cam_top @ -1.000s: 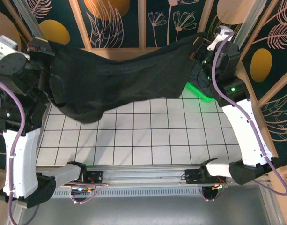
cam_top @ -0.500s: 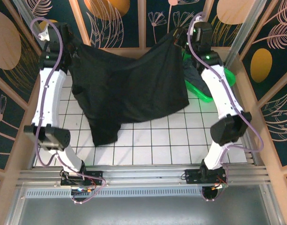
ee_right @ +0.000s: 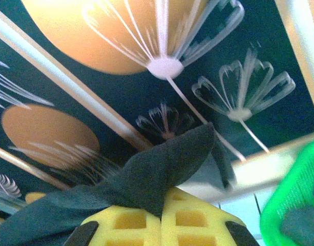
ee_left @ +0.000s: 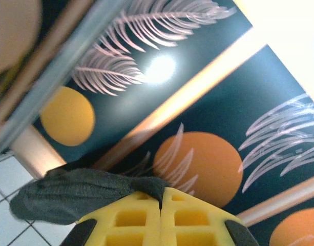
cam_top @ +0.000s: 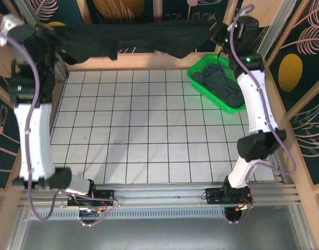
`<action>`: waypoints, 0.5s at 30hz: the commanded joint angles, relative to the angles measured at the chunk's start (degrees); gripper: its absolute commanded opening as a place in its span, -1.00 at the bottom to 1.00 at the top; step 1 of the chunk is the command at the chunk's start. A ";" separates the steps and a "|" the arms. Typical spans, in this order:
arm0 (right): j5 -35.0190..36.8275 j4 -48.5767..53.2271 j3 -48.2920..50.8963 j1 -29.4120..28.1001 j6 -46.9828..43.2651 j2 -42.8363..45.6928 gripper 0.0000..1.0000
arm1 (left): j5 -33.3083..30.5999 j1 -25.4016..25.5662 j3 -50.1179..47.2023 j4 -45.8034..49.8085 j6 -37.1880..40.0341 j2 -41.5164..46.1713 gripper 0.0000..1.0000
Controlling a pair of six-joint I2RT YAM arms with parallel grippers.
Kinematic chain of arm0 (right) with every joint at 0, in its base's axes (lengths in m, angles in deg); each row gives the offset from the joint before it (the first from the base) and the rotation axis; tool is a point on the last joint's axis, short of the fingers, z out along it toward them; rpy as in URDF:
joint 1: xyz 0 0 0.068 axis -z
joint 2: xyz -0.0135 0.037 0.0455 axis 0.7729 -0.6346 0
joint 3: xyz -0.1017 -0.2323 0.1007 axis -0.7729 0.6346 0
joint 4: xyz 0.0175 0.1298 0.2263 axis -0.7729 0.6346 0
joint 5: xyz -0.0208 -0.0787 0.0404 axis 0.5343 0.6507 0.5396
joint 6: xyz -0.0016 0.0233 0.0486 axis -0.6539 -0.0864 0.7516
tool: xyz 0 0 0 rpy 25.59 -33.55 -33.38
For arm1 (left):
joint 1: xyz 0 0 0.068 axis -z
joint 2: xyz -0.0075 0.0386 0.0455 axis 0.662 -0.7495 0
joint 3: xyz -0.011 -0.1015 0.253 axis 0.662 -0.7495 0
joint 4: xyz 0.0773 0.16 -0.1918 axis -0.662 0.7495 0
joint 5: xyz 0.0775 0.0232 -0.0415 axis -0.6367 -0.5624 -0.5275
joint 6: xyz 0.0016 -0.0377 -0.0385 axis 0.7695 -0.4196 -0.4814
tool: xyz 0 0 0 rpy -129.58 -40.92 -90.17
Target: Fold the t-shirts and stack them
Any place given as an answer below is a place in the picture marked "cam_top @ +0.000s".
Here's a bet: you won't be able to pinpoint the wall panel with pink flowers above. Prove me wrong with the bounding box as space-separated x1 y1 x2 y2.
159 0 229 22

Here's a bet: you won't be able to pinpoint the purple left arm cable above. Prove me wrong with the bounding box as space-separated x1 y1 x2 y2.
0 27 121 227

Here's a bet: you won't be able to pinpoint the grey metal sheet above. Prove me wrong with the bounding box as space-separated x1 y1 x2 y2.
5 218 315 250

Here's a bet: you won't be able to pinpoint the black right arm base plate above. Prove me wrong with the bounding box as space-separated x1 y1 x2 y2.
205 186 252 206

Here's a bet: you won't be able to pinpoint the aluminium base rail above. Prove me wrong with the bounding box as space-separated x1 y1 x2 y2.
17 182 302 209

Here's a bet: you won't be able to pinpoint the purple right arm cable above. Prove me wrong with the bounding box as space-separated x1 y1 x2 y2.
223 4 297 224

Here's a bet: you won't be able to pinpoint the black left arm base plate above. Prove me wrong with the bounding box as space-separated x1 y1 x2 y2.
67 189 115 208

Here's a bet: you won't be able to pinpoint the small circuit board with wires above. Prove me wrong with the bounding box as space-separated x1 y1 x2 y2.
80 207 108 217
233 203 253 212

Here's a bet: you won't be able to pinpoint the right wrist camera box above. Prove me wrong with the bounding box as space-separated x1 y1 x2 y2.
237 15 259 45

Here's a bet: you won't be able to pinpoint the green plastic basket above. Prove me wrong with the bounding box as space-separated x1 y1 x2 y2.
187 54 247 115

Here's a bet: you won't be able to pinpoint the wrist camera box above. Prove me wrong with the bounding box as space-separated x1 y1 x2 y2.
0 14 36 47
237 15 259 45

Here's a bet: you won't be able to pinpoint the grey-blue crumpled t-shirt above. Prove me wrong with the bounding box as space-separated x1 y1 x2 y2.
192 64 245 108

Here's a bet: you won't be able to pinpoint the wall panel single flower outline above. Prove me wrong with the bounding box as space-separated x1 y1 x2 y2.
0 91 22 188

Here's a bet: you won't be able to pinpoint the wall panel orange sun leaves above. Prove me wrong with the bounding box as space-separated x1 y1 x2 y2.
85 0 160 24

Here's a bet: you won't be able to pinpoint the black t-shirt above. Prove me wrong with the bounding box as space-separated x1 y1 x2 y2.
52 19 216 63

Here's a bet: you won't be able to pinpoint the wall panel oval and feather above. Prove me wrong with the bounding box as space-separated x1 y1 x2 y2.
265 0 319 113

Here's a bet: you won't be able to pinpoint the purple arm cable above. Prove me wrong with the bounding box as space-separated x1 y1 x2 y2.
223 4 297 224
0 27 121 227

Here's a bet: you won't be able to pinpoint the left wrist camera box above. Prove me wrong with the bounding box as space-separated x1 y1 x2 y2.
0 14 36 47

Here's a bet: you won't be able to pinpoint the slotted metal cable duct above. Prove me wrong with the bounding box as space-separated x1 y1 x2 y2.
28 209 303 220

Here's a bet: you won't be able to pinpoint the wall panel with yellow oval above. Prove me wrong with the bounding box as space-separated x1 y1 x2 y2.
23 0 94 28

